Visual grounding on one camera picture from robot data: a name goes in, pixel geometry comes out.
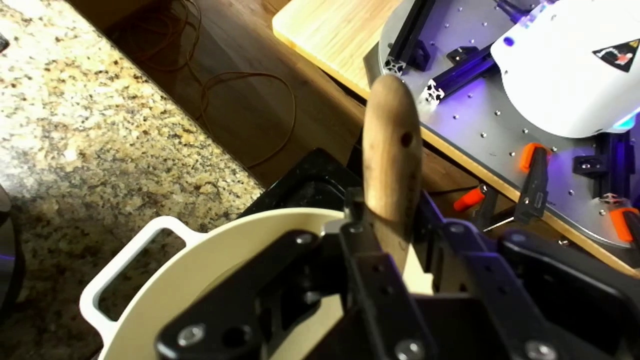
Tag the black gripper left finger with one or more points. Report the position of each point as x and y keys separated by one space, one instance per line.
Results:
x=372 y=292

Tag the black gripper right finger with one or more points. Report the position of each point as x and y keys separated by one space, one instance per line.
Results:
x=493 y=292

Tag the wooden spoon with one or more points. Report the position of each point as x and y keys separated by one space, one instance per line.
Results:
x=390 y=153

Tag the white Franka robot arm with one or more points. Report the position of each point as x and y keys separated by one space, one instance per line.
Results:
x=567 y=67

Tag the orange black bar clamp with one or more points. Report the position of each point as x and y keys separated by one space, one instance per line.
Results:
x=532 y=181
x=469 y=199
x=627 y=222

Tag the black electric stove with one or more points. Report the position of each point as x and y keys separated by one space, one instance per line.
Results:
x=313 y=181

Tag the black aluminium extrusion bar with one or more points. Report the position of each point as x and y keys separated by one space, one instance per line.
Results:
x=461 y=72
x=407 y=32

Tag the light wooden table board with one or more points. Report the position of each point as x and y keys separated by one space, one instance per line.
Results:
x=327 y=32

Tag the grey metal base plate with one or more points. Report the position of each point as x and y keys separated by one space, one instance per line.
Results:
x=480 y=127

